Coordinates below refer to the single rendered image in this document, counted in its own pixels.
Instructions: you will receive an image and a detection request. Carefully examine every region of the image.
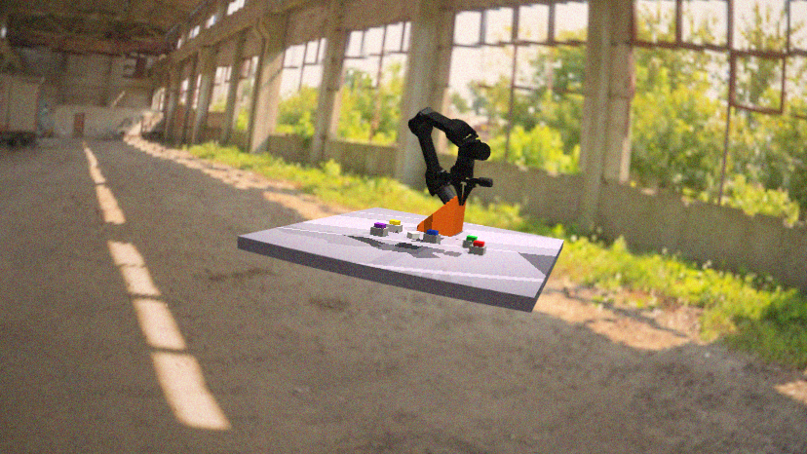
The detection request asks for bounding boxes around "yellow button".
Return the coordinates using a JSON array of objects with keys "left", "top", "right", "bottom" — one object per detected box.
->
[{"left": 386, "top": 219, "right": 404, "bottom": 233}]

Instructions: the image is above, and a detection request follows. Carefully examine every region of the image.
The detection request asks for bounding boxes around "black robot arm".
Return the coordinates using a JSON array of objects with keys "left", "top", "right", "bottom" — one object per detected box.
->
[{"left": 408, "top": 107, "right": 491, "bottom": 204}]

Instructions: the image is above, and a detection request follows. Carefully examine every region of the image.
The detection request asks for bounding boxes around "red button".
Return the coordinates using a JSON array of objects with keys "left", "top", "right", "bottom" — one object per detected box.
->
[{"left": 469, "top": 241, "right": 486, "bottom": 255}]

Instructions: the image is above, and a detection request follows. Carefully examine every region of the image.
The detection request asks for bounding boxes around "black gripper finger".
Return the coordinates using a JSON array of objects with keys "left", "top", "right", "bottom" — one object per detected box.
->
[
  {"left": 461, "top": 185, "right": 477, "bottom": 206},
  {"left": 450, "top": 183, "right": 463, "bottom": 206}
]

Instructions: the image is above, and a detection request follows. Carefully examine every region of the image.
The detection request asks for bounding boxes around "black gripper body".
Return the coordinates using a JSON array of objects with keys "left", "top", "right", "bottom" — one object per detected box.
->
[{"left": 435, "top": 157, "right": 493, "bottom": 187}]

